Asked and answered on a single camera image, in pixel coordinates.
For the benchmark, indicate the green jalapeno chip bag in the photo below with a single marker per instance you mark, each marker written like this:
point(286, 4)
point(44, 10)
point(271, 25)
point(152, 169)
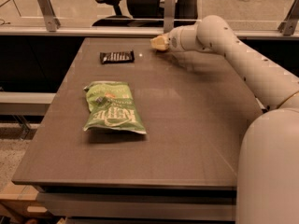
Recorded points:
point(112, 106)

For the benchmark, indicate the middle metal bracket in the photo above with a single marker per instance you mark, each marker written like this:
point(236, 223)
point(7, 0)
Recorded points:
point(169, 15)

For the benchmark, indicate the wooden box under table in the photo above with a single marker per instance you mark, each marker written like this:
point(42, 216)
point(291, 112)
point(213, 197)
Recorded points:
point(19, 202)

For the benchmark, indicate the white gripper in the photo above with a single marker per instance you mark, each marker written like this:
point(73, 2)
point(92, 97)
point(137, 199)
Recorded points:
point(174, 40)

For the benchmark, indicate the black office chair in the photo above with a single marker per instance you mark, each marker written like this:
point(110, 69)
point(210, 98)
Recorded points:
point(148, 13)

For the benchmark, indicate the metal bracket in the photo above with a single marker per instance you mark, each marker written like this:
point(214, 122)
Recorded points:
point(51, 21)
point(169, 15)
point(288, 25)

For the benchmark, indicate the right metal bracket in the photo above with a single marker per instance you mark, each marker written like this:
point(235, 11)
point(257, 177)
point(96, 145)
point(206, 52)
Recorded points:
point(288, 25)

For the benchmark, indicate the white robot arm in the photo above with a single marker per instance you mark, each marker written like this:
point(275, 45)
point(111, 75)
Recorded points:
point(267, 189)

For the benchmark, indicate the black chocolate bar wrapper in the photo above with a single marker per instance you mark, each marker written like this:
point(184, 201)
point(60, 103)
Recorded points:
point(117, 57)

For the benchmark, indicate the left metal bracket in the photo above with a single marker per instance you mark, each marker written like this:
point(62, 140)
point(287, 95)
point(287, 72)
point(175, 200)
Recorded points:
point(51, 21)

